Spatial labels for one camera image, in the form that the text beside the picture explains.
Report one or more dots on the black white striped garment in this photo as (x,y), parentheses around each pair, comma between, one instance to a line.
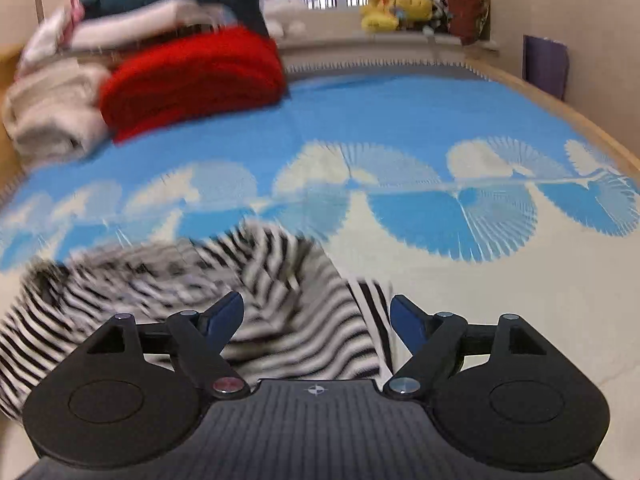
(302,319)

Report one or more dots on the folded grey white quilt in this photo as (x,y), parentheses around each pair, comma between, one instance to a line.
(52,115)

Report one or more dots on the blue white patterned bedspread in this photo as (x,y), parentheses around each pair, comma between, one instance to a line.
(454,190)

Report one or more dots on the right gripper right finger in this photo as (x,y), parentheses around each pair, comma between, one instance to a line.
(501,394)

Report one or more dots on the yellow plush toys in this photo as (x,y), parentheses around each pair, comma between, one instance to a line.
(392,15)

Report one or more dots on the purple box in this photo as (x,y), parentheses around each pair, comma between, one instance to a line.
(545,65)

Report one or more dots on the dark red cushion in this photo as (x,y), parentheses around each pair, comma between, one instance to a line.
(467,19)

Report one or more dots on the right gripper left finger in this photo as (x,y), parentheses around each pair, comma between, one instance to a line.
(131,391)

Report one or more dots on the wooden bed frame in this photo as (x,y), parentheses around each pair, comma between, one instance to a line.
(624,159)

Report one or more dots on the red knitted blanket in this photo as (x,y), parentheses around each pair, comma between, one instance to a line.
(227,71)

